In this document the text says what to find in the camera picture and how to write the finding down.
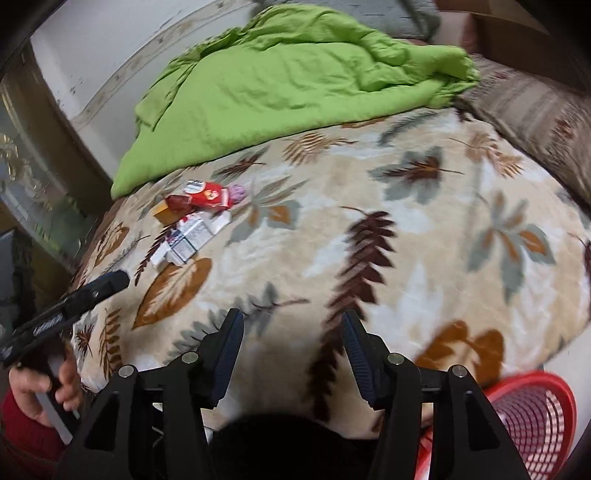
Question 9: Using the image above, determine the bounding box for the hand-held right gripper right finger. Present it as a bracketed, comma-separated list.
[341, 310, 532, 480]

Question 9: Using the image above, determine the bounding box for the red packet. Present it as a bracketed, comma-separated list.
[166, 181, 233, 214]

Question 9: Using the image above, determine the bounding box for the white blue printed box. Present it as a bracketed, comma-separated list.
[164, 237, 199, 267]

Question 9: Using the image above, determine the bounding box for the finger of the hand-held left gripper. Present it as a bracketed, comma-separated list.
[65, 270, 131, 315]

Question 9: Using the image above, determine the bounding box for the person's left forearm red sleeve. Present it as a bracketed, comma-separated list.
[0, 392, 65, 480]

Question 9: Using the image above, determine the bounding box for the leaf print fleece blanket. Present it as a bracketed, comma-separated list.
[69, 108, 591, 444]

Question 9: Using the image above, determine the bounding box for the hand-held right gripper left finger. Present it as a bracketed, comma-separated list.
[55, 308, 245, 480]

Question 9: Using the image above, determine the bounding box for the striped beige pillow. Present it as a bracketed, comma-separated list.
[455, 53, 591, 208]

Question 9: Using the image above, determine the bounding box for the brown padded headboard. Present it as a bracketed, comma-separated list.
[436, 0, 568, 65]

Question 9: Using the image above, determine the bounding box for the yellow box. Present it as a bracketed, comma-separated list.
[154, 202, 185, 227]

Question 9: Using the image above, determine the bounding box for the red plastic mesh basket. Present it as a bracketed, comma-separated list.
[418, 370, 578, 480]

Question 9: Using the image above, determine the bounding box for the person's left hand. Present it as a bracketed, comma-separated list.
[9, 350, 84, 428]

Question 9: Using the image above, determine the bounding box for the grey quilted pillow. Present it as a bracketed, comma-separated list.
[318, 0, 439, 40]

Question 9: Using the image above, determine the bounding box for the white printed carton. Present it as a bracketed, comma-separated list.
[175, 216, 215, 250]

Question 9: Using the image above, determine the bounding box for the patterned glass door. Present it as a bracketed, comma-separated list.
[0, 46, 112, 278]

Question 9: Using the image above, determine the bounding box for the green quilt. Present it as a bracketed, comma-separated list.
[111, 4, 481, 199]

